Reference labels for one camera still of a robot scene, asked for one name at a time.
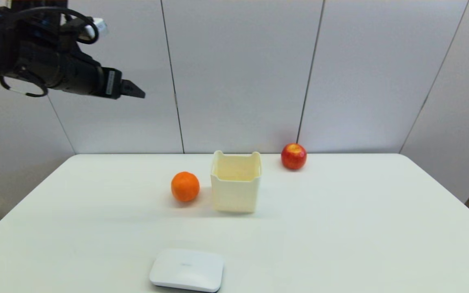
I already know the white flat rounded box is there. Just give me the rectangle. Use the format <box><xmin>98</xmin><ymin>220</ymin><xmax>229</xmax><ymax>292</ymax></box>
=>
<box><xmin>149</xmin><ymin>248</ymin><xmax>224</xmax><ymax>293</ymax></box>

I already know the red apple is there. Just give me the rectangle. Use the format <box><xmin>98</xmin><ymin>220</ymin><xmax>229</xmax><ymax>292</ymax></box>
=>
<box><xmin>281</xmin><ymin>143</ymin><xmax>307</xmax><ymax>171</ymax></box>

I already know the small white wrist camera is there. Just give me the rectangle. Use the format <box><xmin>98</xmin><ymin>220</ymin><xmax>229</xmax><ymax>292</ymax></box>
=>
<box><xmin>90</xmin><ymin>17</ymin><xmax>109</xmax><ymax>38</ymax></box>

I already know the cream plastic container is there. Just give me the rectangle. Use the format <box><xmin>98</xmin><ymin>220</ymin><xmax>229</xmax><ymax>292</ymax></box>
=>
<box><xmin>211</xmin><ymin>150</ymin><xmax>262</xmax><ymax>214</ymax></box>

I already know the orange fruit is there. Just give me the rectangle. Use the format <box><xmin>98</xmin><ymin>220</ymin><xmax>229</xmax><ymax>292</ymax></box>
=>
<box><xmin>171</xmin><ymin>171</ymin><xmax>200</xmax><ymax>202</ymax></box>

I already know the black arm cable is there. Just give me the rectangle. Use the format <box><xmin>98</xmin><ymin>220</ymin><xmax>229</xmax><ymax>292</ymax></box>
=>
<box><xmin>0</xmin><ymin>6</ymin><xmax>100</xmax><ymax>98</ymax></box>

